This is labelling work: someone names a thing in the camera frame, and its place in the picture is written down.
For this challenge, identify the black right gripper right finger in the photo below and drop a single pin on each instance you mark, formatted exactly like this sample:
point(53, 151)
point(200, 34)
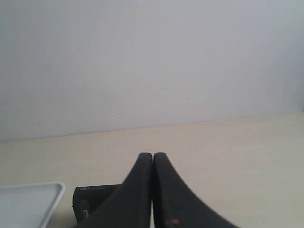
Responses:
point(174, 203)

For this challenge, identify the black handheld barcode scanner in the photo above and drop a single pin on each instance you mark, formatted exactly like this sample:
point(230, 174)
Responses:
point(87, 199)

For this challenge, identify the white plastic tray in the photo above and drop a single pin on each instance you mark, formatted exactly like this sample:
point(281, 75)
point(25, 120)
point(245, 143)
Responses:
point(29, 205)

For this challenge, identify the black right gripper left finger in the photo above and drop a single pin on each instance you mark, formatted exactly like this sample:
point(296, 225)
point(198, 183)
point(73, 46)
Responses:
point(130, 205)

